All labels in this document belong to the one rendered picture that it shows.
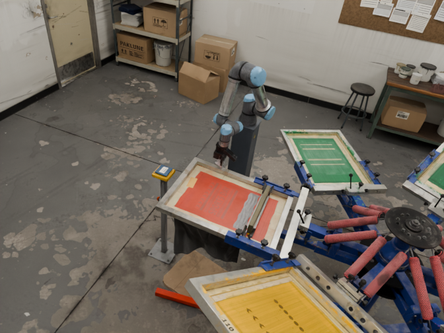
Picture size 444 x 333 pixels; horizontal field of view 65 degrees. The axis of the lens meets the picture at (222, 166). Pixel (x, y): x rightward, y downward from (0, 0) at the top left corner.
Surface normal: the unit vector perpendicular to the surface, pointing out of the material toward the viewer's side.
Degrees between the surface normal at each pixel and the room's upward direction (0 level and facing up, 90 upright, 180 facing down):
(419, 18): 89
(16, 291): 0
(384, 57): 90
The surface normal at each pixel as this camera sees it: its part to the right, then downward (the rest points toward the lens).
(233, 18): -0.37, 0.55
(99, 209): 0.10, -0.77
